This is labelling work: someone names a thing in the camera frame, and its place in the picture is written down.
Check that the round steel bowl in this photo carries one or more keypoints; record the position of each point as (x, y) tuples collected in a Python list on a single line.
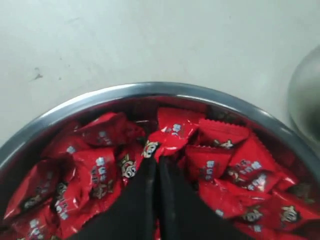
[(69, 109)]

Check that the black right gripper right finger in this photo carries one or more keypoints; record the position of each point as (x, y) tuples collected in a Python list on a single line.
[(183, 215)]

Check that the red candy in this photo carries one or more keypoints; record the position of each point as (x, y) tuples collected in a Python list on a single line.
[(175, 127)]

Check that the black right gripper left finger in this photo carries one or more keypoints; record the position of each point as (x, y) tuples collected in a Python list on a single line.
[(132, 215)]

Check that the pile of red wrapped candies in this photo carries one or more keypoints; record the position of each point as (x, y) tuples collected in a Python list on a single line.
[(255, 184)]

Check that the stainless steel cup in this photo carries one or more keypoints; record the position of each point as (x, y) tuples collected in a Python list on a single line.
[(303, 98)]

